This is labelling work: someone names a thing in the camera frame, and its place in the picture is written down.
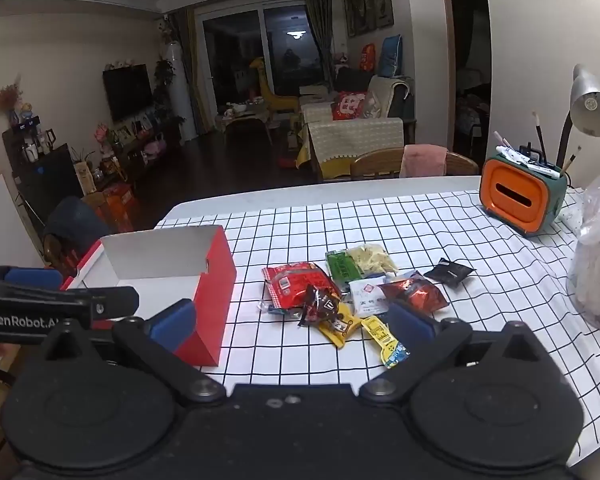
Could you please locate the dark tv cabinet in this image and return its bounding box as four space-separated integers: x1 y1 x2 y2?
100 125 182 187

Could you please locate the tall white air conditioner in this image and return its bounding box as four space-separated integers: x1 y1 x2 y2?
161 42 199 144

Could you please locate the small dark brown candy packet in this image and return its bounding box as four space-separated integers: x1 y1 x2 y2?
299 284 342 329

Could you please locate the dark red foil packet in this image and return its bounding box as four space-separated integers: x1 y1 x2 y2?
379 272 449 314

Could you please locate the wooden chair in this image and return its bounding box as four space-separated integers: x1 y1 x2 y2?
350 147 481 181
42 232 81 277

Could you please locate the stack of orange cartons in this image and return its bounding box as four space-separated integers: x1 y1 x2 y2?
82 182 142 234

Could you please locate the silver desk lamp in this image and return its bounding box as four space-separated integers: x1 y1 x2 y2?
555 64 600 171

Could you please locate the brown brush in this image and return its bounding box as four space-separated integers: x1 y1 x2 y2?
561 146 583 173

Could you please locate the white cabinet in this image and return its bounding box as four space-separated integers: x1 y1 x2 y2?
0 174 32 269

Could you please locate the orange and green desk organizer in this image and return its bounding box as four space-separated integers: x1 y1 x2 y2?
479 155 572 239

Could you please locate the green snack bar packet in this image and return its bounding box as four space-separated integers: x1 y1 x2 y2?
326 249 363 282

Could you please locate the blue cushion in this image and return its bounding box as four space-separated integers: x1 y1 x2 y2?
377 34 404 77

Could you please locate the green potted plant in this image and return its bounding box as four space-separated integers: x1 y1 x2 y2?
153 57 179 111

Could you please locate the white tube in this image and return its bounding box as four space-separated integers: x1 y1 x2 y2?
496 146 562 178

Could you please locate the grey curtain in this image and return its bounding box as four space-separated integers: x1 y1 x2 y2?
172 7 207 137
302 0 339 87

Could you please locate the pink towel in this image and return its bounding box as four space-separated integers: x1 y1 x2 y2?
399 144 449 179

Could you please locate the black cabinet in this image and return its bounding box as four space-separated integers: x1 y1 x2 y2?
2 127 89 241

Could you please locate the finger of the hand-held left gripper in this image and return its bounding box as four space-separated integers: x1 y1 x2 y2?
0 262 65 292
55 286 140 322

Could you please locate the dark blue jacket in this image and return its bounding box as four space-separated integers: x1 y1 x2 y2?
42 195 117 266

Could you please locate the small black snack packet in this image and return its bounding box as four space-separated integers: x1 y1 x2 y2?
423 258 476 289

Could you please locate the white grid tablecloth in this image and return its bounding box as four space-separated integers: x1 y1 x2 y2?
152 189 600 468

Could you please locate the sofa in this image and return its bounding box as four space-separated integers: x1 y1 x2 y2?
297 66 417 182

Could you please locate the red cushion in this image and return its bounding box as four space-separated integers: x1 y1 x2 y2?
332 90 369 121

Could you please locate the clear plastic bag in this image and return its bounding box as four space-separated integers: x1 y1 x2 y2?
566 170 600 333

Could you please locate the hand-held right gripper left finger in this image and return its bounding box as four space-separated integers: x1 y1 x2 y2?
39 299 227 405

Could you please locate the red cardboard box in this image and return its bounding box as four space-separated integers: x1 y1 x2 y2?
60 225 237 368

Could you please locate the large red snack packet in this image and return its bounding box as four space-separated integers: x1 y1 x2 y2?
261 262 342 317

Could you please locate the yellow giraffe toy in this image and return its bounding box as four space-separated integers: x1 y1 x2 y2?
248 57 302 112

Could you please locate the black television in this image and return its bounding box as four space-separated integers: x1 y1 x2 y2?
102 64 154 122

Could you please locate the yellow packet with dark label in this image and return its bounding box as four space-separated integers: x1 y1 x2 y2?
317 305 362 349

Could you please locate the white packet with red logo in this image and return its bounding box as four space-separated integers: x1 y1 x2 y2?
348 276 389 317

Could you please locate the yellow and blue snack packet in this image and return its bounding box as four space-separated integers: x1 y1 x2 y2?
361 315 411 370

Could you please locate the wooden coffee table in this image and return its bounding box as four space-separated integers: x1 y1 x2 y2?
215 102 274 147

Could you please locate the cream and yellow sofa cover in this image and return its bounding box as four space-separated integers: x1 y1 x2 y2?
296 116 405 181

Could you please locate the dried flower bouquet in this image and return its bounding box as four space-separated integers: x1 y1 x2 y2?
0 76 26 117

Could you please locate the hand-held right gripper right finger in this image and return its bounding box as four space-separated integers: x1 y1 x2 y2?
359 302 551 405

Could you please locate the clear packet of pale chips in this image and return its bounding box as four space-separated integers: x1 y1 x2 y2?
349 243 399 277

